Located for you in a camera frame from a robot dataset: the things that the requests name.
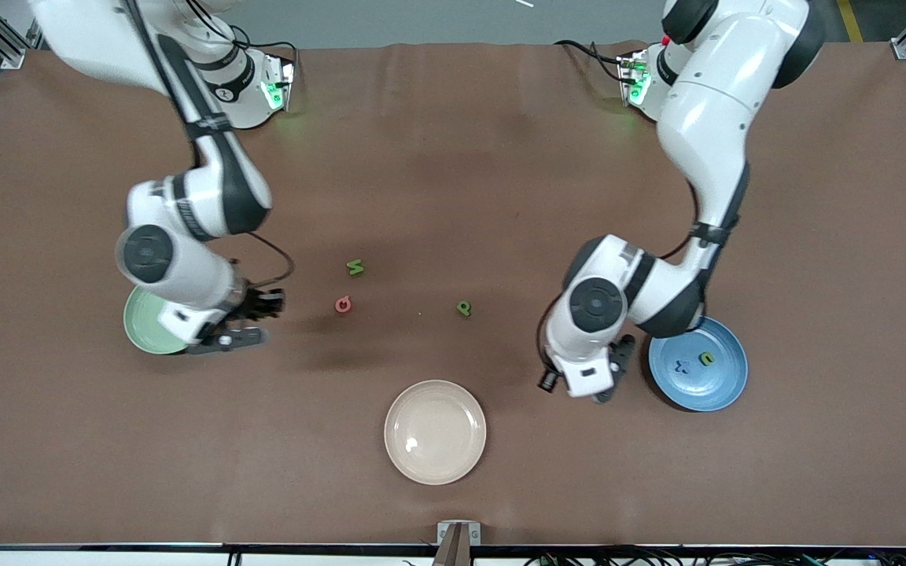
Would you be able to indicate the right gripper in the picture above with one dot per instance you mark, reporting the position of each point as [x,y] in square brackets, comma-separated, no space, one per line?
[257,303]

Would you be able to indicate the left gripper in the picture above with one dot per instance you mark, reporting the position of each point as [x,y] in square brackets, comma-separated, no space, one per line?
[623,354]

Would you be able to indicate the pink foam letter Q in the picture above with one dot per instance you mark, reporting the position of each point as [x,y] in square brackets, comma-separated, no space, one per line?
[338,305]

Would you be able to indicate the green foam letter M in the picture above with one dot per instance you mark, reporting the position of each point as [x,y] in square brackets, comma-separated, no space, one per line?
[355,267]

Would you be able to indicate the green foam letter p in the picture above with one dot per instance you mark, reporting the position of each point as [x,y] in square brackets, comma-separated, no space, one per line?
[463,308]

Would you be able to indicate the blue foam letter x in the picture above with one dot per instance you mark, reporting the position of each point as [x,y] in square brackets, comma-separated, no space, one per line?
[683,365]

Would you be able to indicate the green foam letter u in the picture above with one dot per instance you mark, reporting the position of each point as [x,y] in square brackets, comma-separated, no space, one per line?
[706,358]

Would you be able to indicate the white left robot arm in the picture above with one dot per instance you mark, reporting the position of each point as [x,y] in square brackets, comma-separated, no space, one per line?
[705,118]

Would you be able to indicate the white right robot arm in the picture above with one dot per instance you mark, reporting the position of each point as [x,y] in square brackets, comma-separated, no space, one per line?
[178,267]

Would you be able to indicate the light green plate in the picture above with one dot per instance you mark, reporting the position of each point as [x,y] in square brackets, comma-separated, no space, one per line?
[146,326]

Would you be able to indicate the beige plate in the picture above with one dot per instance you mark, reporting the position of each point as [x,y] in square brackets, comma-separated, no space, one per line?
[435,432]

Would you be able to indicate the blue plate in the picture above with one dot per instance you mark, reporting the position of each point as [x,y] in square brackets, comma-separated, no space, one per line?
[712,389]

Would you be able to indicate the brown table cover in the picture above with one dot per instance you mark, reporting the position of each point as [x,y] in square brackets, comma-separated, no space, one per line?
[453,196]

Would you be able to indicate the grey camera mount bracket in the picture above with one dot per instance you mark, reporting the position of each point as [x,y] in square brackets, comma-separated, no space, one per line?
[458,534]

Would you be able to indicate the grey base connector bracket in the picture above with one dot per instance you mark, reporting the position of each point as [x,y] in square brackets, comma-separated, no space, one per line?
[632,79]
[284,79]

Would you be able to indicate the white table edge rail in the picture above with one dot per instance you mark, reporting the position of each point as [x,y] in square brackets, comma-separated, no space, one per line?
[107,558]

